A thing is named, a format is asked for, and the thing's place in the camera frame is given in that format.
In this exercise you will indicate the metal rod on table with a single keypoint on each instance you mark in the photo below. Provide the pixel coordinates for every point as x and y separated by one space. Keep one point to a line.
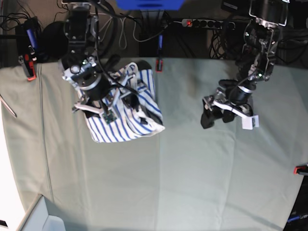
8 107

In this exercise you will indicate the red black clamp middle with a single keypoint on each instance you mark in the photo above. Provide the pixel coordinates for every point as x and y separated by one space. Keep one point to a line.
159 60

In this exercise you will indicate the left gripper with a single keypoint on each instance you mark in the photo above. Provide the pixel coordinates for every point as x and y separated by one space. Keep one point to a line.
226 105

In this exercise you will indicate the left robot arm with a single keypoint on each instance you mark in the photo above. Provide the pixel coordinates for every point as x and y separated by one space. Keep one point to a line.
261 39

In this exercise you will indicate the white plastic bin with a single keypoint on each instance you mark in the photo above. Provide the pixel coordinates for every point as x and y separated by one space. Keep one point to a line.
37 218

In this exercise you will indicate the black round stand base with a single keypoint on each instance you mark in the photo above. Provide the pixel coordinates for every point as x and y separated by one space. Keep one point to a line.
54 41

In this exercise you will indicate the red black clamp left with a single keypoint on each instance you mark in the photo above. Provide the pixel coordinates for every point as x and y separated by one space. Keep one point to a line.
27 46

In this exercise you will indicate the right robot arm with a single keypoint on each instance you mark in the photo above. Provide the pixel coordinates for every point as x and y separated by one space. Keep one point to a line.
82 66

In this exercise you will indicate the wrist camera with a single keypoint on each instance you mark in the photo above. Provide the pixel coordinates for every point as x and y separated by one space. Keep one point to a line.
250 122
109 117

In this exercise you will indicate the red black clamp right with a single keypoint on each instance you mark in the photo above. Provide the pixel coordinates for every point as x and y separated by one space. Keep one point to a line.
301 170

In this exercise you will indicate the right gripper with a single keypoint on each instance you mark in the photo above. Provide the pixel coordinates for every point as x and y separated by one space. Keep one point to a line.
103 92

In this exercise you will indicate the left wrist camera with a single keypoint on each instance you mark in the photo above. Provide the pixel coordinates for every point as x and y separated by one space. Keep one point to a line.
250 122

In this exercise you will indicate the blue white striped t-shirt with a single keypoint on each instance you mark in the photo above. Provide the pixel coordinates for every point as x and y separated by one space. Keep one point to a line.
132 124

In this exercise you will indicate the red black clamp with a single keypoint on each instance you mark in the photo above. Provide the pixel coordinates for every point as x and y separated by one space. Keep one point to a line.
27 46
301 170
159 60

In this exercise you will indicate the white power strip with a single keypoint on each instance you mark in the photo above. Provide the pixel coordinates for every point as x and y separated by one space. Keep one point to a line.
203 23

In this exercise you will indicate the green table cloth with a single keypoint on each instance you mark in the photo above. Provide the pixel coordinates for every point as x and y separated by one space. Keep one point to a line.
185 178

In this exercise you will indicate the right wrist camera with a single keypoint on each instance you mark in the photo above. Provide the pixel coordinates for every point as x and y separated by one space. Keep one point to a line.
109 117

